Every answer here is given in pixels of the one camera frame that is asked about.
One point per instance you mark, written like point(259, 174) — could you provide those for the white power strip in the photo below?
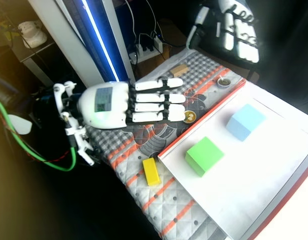
point(147, 51)

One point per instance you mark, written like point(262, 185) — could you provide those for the white shoe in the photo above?
point(33, 36)

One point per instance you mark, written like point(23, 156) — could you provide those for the white tray with red rim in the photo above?
point(244, 190)

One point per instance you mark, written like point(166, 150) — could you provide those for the blue foam cube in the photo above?
point(244, 120)

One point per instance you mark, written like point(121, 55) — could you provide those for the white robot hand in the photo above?
point(246, 50)
point(111, 117)

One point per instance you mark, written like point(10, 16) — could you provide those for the yellow rectangular block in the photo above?
point(151, 172)

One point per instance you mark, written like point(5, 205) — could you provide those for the wooden rectangular block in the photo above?
point(179, 70)

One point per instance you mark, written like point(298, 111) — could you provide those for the grey shelf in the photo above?
point(33, 57)

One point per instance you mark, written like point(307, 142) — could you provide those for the white post with blue light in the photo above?
point(76, 45)

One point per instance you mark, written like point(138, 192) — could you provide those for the grey quilt with bear print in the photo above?
point(163, 210)

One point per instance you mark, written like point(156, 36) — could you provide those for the green foam cube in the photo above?
point(205, 155)

